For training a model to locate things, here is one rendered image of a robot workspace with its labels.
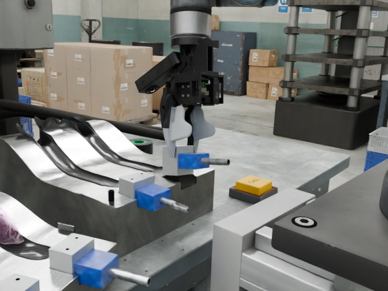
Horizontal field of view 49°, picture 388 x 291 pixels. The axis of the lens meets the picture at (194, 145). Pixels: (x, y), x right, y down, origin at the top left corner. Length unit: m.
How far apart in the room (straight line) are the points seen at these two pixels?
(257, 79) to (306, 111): 2.97
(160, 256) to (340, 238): 0.47
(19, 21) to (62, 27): 7.22
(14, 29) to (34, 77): 4.58
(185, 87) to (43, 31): 0.90
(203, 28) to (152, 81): 0.14
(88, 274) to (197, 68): 0.39
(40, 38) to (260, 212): 1.27
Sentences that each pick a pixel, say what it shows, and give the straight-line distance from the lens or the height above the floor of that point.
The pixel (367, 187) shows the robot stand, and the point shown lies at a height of 1.04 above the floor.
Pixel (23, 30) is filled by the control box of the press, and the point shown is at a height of 1.13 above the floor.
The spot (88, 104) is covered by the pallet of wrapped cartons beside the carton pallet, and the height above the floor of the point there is 0.29.
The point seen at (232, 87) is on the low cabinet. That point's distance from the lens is 7.79.
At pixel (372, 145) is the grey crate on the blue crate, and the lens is 3.86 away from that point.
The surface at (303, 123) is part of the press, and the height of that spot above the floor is 0.20.
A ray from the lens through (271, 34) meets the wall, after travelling 7.95.
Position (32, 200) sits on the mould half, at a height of 0.83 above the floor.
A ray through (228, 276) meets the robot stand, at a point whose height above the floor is 0.95.
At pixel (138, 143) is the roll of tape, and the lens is 1.24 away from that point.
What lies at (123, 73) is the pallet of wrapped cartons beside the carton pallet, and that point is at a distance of 4.67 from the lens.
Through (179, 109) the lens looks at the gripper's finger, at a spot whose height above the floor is 1.02.
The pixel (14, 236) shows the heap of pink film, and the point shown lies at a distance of 0.67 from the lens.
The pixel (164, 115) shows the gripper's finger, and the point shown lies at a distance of 0.76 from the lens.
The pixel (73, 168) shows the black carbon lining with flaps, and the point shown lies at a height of 0.88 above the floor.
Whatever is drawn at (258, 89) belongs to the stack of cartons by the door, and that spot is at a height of 0.15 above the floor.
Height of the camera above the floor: 1.16
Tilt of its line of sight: 15 degrees down
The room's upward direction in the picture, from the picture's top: 2 degrees clockwise
